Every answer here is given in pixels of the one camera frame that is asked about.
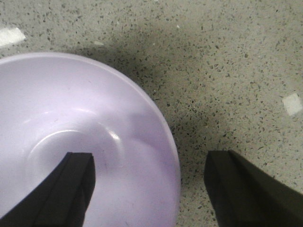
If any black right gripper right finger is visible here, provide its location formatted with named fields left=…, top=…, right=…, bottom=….
left=204, top=150, right=303, bottom=227

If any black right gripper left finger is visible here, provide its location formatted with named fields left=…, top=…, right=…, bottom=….
left=0, top=152, right=95, bottom=227

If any purple plastic bowl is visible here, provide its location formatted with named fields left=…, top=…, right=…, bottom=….
left=0, top=52, right=180, bottom=227

